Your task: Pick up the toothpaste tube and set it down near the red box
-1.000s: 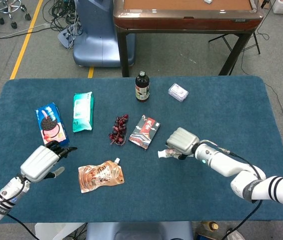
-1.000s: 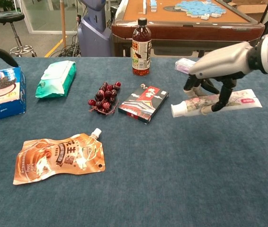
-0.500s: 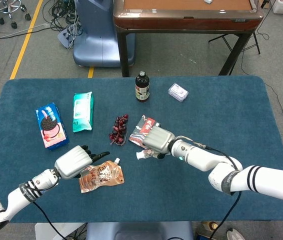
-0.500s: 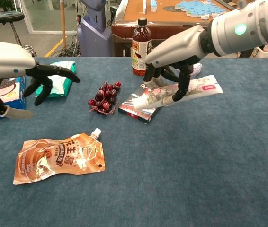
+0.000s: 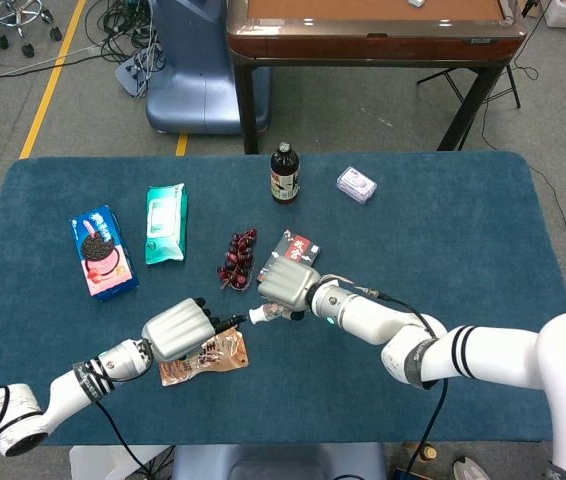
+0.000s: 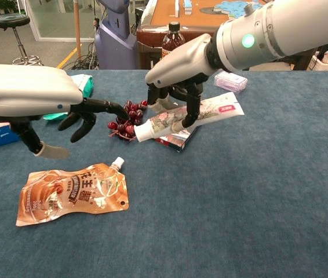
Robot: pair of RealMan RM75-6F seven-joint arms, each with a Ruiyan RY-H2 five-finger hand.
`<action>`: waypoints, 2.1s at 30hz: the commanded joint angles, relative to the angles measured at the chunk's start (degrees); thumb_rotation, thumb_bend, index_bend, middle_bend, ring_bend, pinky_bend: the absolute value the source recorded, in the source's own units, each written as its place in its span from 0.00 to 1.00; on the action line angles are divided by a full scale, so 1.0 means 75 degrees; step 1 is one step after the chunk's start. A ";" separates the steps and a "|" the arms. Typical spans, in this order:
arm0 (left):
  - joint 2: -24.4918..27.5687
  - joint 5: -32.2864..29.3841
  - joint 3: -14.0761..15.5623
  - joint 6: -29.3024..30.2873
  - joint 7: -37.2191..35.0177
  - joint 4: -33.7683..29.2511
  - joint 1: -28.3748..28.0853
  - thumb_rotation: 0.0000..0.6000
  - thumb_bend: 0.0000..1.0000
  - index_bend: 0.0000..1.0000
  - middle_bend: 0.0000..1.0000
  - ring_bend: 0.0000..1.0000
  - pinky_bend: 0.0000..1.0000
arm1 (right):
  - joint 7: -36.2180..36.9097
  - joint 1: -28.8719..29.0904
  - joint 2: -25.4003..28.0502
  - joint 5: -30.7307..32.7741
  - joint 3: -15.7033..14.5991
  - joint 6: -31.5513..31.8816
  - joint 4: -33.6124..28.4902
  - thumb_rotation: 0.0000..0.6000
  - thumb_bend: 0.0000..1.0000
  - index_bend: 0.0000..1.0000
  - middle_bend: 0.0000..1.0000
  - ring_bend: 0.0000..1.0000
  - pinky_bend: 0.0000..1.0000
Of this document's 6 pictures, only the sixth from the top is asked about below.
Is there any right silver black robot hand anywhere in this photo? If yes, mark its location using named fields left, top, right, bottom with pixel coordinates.
left=145, top=33, right=221, bottom=128

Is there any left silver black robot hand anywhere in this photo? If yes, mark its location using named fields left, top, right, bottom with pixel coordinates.
left=0, top=63, right=130, bottom=160

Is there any white printed tube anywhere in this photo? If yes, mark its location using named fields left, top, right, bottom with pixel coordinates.
left=133, top=92, right=245, bottom=143

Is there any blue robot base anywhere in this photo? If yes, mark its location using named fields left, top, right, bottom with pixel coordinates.
left=94, top=0, right=139, bottom=71

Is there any dark drink bottle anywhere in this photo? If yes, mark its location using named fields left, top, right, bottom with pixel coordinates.
left=161, top=21, right=186, bottom=61

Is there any brown mahjong table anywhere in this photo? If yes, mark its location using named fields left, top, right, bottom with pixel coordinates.
left=136, top=0, right=319, bottom=72

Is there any clear plastic card box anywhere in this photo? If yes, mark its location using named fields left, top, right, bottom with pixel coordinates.
left=213, top=71, right=248, bottom=94

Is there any green wet wipes pack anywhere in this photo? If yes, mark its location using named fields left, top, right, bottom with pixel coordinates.
left=42, top=74, right=94, bottom=121

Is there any chrome swivel stool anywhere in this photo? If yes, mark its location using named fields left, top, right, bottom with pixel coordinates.
left=0, top=13, right=45, bottom=67

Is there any dark red grape bunch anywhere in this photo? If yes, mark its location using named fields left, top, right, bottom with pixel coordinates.
left=107, top=100, right=149, bottom=142

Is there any dark box with red print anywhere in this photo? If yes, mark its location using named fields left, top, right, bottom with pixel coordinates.
left=154, top=126, right=199, bottom=153

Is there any blue mahjong tile pile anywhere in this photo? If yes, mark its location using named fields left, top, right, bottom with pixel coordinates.
left=213, top=0, right=266, bottom=20

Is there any wooden pole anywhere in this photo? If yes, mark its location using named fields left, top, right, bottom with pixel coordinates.
left=73, top=0, right=83, bottom=59

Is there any orange spout pouch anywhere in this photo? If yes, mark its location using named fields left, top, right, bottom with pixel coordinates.
left=15, top=156, right=130, bottom=228

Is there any blue felt table mat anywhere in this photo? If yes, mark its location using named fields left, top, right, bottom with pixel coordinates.
left=0, top=68, right=328, bottom=278

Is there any black cable bundle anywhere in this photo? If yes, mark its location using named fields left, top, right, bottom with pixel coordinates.
left=65, top=43, right=100, bottom=71

